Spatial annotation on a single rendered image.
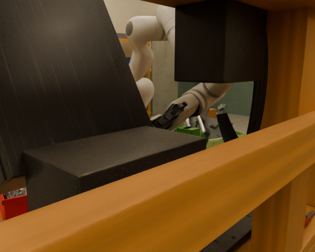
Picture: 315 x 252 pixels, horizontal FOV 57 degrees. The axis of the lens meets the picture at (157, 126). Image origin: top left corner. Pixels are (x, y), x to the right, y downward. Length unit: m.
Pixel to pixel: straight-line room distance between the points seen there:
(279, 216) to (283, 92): 0.30
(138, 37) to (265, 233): 0.85
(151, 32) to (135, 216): 1.06
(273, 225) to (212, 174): 0.50
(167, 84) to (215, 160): 8.36
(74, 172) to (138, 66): 1.01
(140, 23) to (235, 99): 7.72
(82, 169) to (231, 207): 0.21
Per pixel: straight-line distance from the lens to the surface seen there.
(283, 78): 0.71
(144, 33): 1.24
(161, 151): 0.50
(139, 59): 1.35
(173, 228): 0.29
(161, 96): 8.55
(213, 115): 6.64
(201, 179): 0.30
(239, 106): 8.79
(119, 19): 7.75
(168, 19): 1.10
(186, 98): 0.85
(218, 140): 1.78
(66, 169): 0.43
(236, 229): 0.96
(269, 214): 0.80
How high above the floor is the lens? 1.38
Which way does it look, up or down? 12 degrees down
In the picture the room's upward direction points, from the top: straight up
